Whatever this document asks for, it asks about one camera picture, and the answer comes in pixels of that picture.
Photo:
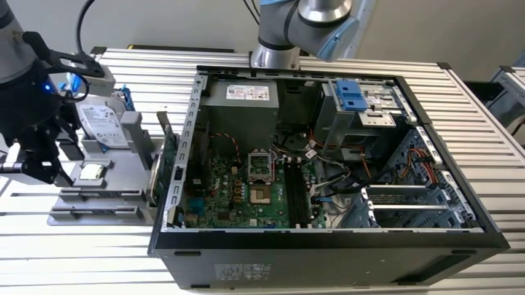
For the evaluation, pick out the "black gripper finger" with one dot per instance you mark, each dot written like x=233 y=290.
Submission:
x=40 y=159
x=71 y=144

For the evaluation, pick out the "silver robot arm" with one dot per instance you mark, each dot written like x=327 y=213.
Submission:
x=283 y=30

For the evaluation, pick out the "hard disk in blue carrier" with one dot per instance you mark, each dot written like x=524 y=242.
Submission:
x=102 y=123

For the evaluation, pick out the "silver CPU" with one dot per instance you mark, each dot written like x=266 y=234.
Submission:
x=92 y=172

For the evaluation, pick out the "grey parts rack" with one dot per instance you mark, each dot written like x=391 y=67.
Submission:
x=119 y=172

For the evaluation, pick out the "green graphics card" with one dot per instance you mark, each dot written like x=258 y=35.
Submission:
x=163 y=172

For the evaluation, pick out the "grey power supply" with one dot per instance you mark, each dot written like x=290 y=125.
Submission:
x=242 y=123

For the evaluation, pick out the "CPU socket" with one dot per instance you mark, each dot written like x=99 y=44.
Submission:
x=261 y=193

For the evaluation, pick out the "green motherboard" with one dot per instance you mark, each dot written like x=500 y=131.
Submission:
x=274 y=212

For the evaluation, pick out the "black PC case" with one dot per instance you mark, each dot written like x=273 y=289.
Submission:
x=287 y=270

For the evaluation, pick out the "grey metal disk bay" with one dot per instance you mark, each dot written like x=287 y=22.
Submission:
x=349 y=129

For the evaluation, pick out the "blue plastic latch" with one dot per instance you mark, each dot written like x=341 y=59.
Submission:
x=349 y=95

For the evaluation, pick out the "silver perforated disk bay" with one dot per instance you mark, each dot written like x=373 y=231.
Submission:
x=410 y=207

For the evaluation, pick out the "black box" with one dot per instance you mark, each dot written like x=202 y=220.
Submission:
x=481 y=92

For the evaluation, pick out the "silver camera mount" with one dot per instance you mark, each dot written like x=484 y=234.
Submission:
x=9 y=166

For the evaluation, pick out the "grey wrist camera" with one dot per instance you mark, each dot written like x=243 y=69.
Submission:
x=102 y=84

